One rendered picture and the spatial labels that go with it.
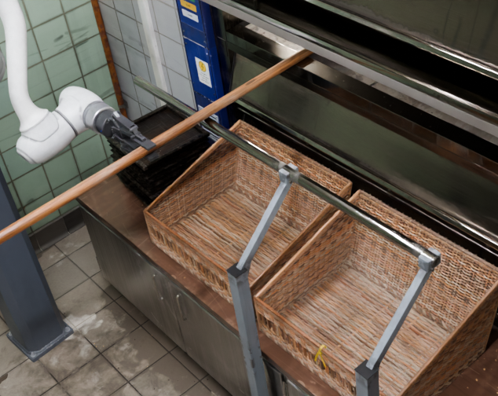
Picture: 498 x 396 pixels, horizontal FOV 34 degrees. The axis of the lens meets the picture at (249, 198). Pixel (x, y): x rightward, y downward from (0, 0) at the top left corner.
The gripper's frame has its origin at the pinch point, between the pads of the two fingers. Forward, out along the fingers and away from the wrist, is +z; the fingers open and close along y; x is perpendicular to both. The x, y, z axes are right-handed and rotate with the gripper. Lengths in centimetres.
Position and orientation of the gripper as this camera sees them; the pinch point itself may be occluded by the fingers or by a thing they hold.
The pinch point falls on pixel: (146, 148)
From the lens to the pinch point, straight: 232.3
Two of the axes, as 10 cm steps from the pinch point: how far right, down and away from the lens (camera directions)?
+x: -7.4, 5.0, -4.5
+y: 1.2, 7.5, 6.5
